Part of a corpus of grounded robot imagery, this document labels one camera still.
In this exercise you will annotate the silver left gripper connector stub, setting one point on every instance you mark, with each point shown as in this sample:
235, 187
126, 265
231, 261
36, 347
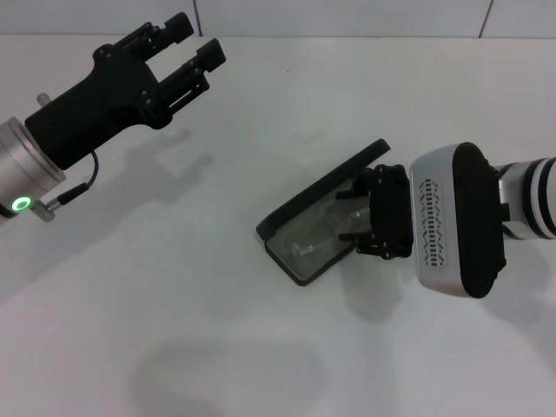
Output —
43, 99

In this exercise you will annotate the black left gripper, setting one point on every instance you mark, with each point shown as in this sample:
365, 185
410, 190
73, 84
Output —
95, 108

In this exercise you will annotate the clear white glasses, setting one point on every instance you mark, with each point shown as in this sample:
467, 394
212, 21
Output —
304, 247

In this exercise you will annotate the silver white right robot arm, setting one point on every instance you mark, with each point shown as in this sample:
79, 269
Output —
534, 200

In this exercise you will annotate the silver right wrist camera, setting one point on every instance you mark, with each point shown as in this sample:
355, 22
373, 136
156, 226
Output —
434, 226

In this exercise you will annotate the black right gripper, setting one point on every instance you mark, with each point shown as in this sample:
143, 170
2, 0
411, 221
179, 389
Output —
391, 213

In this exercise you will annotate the black glasses case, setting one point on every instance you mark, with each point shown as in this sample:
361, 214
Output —
304, 191

